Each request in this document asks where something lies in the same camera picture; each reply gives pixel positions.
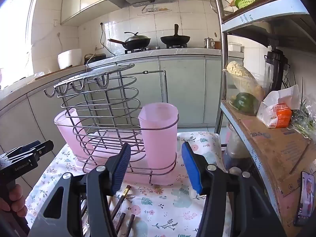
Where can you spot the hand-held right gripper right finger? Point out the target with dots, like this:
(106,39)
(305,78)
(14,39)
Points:
(191,170)

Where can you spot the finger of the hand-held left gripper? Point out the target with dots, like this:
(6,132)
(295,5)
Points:
(44,148)
(24,148)

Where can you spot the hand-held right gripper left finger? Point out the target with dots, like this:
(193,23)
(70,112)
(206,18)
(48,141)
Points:
(121,167)

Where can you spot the pink plastic utensil cup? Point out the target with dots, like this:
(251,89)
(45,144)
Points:
(158,143)
(66,133)

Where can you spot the dark chopstick with gold tip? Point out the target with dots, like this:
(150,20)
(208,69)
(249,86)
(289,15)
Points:
(121,201)

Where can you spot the dark wooden chopstick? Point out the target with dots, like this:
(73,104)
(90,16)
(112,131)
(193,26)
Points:
(121,221)
(129,226)

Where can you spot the person's left hand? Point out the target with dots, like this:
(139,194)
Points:
(14,200)

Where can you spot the pink plastic drip tray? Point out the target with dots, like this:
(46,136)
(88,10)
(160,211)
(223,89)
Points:
(138,175)

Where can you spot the floral printed tablecloth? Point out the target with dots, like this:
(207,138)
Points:
(167,202)

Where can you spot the clear plastic bottle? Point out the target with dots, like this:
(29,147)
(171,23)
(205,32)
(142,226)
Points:
(237,148)

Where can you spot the grey kitchen counter cabinets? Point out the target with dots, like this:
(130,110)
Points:
(180,84)

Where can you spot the green bell pepper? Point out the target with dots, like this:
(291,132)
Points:
(245,101)

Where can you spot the brown cardboard sheet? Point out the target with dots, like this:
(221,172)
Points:
(279,150)

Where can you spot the white rice cooker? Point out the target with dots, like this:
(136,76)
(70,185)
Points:
(70,59)

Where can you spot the black countertop appliance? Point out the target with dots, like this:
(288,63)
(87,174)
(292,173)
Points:
(95,58)

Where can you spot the white bag with orange packet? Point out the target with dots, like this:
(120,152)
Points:
(276,108)

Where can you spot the window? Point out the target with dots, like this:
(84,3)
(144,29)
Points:
(14,34)

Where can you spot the smartphone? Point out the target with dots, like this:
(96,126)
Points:
(304,200)

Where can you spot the gas stove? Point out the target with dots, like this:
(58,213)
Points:
(138,50)

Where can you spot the metal storage shelf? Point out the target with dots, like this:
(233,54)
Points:
(223,54)

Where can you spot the green onions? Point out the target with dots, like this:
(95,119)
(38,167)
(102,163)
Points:
(305,118)

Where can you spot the black wok with lid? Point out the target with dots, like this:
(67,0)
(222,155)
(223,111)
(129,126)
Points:
(137,42)

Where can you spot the stainless steel kettle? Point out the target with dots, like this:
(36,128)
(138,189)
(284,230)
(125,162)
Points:
(208,43)

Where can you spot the white storage box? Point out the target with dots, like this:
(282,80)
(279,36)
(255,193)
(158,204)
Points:
(235,47)

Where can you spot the black blender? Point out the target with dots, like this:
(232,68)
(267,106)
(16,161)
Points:
(275,64)

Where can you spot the metal fan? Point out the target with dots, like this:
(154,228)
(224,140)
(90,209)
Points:
(223,6)

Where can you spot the green plastic basket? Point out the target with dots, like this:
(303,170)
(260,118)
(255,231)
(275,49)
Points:
(246,1)

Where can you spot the white wall cabinets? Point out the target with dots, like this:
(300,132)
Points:
(81,0)

